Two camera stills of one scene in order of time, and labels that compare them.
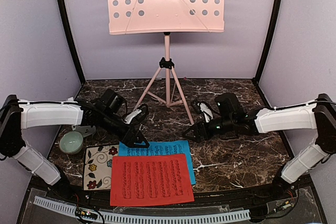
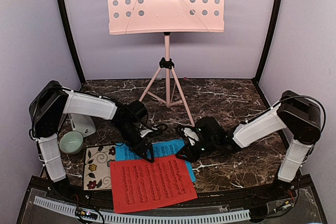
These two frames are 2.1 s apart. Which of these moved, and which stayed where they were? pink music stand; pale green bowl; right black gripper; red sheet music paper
Moved: right black gripper
Stayed: pale green bowl; pink music stand; red sheet music paper
